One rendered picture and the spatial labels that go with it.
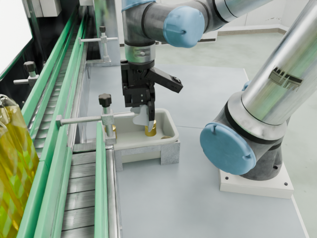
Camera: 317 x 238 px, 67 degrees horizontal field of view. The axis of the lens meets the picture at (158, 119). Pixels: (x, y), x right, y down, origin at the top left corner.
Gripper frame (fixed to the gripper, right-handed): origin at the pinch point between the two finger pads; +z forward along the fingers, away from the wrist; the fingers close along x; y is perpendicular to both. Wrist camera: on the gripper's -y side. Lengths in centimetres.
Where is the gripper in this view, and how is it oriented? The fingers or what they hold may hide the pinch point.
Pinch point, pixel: (150, 123)
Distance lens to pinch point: 71.7
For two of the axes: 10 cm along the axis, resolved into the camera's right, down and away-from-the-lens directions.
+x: 2.1, 5.5, -8.1
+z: 0.0, 8.3, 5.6
